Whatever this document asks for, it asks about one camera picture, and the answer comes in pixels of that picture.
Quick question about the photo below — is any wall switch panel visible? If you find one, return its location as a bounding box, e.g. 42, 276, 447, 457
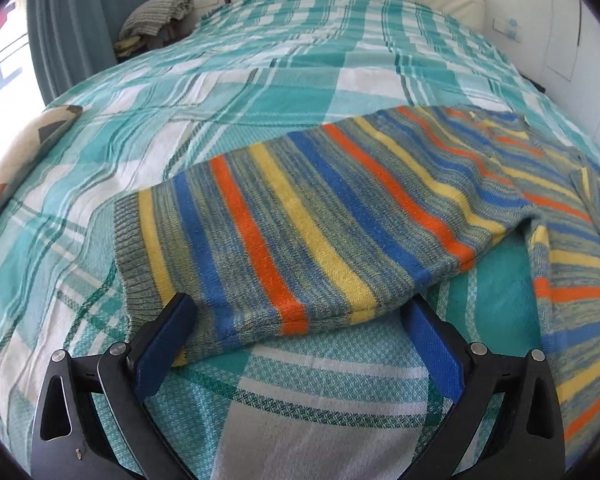
492, 18, 522, 44

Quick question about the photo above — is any white wardrobe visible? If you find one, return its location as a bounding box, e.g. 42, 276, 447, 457
543, 0, 600, 148

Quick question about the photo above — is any striped knit sweater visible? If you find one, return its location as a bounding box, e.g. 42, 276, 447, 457
114, 106, 600, 460

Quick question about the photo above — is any teal plaid bedspread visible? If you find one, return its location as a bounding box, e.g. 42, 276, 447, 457
0, 0, 600, 479

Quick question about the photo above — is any teal curtain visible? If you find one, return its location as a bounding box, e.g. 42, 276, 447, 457
26, 0, 148, 104

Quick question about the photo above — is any pile of folded clothes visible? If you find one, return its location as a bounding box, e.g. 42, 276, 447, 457
114, 0, 194, 61

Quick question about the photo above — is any patterned beige cushion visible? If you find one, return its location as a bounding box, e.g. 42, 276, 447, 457
0, 105, 83, 214

